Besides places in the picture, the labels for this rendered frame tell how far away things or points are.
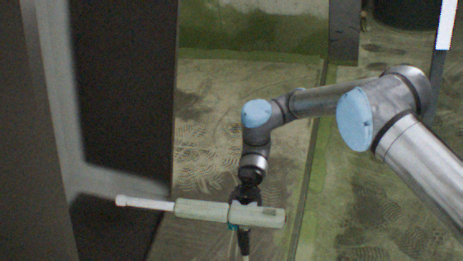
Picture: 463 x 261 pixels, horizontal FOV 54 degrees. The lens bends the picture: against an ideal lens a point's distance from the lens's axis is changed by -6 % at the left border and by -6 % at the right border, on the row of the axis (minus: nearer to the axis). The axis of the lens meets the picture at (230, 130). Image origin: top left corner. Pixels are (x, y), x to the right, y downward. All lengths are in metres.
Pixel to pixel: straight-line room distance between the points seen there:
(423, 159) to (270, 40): 2.15
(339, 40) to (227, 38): 0.68
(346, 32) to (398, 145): 2.00
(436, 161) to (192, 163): 1.54
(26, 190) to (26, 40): 0.24
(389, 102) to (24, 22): 0.66
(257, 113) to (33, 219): 0.86
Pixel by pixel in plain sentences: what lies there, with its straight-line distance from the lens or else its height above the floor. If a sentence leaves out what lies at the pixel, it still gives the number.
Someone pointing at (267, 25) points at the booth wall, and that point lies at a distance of 2.88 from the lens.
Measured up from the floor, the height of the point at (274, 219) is 0.55.
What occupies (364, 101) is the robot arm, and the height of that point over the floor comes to 1.00.
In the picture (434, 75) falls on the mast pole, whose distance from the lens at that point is 2.04.
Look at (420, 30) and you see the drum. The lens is 3.38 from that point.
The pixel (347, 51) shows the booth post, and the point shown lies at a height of 0.10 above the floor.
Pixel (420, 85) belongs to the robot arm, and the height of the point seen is 0.99.
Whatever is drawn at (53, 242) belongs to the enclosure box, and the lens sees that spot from 0.75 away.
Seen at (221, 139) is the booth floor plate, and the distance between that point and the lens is 2.34.
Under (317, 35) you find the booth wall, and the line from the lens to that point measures 2.87.
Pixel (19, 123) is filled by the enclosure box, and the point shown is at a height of 1.22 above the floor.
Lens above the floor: 1.53
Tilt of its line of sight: 38 degrees down
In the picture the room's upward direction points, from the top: 7 degrees counter-clockwise
